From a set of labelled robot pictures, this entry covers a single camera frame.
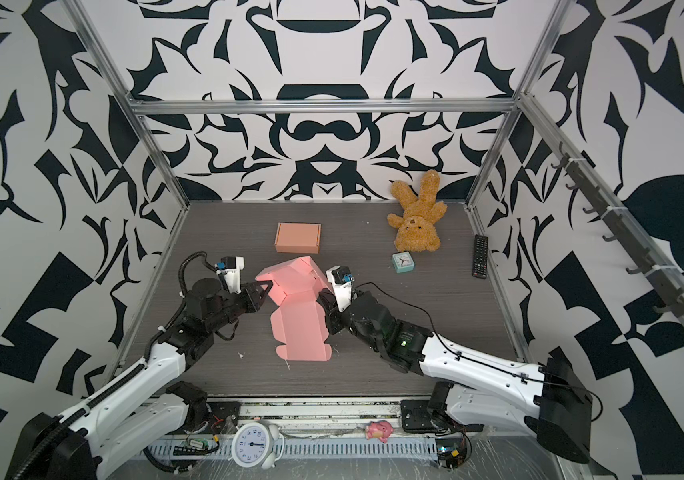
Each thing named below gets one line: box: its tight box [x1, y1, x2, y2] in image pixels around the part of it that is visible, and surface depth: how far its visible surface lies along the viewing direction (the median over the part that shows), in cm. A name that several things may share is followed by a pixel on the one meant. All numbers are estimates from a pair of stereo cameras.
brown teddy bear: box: [387, 170, 447, 252], surface depth 106 cm
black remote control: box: [472, 234, 488, 279], surface depth 105 cm
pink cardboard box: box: [255, 256, 333, 362], surface depth 81 cm
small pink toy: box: [365, 421, 394, 443], surface depth 72 cm
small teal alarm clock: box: [392, 251, 415, 274], surface depth 104 cm
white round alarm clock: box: [228, 422, 285, 470], surface depth 70 cm
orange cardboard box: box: [274, 222, 322, 254], surface depth 107 cm
